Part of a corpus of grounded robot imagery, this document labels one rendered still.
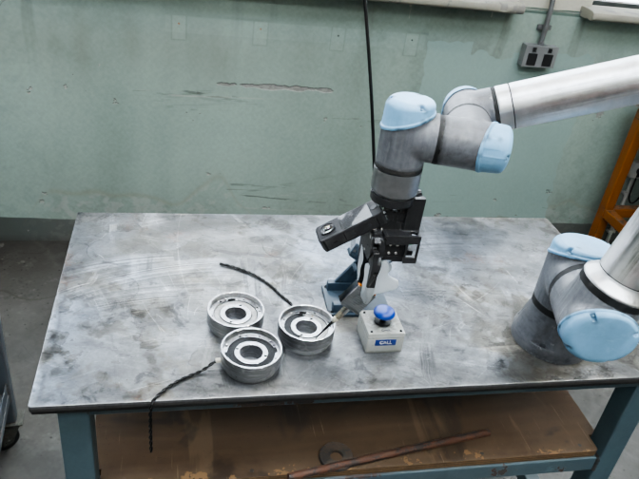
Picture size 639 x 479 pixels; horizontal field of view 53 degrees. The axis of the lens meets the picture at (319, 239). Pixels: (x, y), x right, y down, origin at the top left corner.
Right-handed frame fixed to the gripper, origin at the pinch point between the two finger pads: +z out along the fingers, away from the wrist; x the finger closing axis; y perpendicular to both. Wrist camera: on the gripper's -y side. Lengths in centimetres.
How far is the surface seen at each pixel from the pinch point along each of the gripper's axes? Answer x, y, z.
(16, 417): 50, -78, 83
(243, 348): -2.2, -19.8, 10.6
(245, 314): 7.3, -19.1, 10.7
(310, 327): 4.6, -7.1, 11.6
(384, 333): -0.6, 5.6, 8.6
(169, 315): 9.9, -33.1, 13.0
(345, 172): 165, 35, 56
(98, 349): 0.4, -44.5, 13.0
